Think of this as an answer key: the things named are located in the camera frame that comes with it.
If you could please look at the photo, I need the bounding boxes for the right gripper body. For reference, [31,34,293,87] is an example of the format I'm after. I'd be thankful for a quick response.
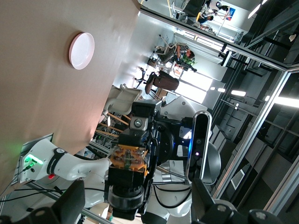
[154,95,208,143]

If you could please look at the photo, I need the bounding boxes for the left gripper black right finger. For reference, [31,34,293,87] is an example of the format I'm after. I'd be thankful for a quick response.
[191,178,285,224]

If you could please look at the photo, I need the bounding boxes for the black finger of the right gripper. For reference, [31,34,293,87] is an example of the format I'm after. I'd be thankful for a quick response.
[118,99,162,147]
[139,128,162,213]

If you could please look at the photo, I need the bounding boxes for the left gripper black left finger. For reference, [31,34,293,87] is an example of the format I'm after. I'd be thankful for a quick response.
[0,180,86,224]

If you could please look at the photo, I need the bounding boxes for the white plastic chair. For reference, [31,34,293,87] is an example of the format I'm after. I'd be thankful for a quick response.
[102,84,143,122]

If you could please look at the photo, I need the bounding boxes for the chair with brown jacket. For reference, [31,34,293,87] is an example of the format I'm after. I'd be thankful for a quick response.
[144,69,180,96]

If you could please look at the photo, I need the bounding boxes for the white vent grille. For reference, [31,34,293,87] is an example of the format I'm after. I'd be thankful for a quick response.
[230,168,246,189]

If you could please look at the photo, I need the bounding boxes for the person in striped shirt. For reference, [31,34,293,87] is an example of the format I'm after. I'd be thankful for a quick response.
[174,42,199,73]

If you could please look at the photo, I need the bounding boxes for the white round bowl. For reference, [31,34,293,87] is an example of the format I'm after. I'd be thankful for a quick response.
[68,32,96,70]

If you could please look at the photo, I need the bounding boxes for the person in blue shirt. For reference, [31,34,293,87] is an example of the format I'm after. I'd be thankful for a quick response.
[197,13,215,27]

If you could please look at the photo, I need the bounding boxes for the wooden frame legs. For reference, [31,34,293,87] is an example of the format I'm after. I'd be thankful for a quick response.
[95,111,132,139]

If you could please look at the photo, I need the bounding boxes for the black cable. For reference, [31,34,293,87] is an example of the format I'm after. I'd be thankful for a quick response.
[0,184,70,204]

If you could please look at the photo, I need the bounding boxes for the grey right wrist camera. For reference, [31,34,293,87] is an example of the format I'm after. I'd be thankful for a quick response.
[186,110,213,185]

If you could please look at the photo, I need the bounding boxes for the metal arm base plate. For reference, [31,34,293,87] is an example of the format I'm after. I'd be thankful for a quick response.
[13,132,55,186]

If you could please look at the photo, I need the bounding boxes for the aluminium partition post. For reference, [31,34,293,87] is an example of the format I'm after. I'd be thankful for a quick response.
[212,69,294,206]

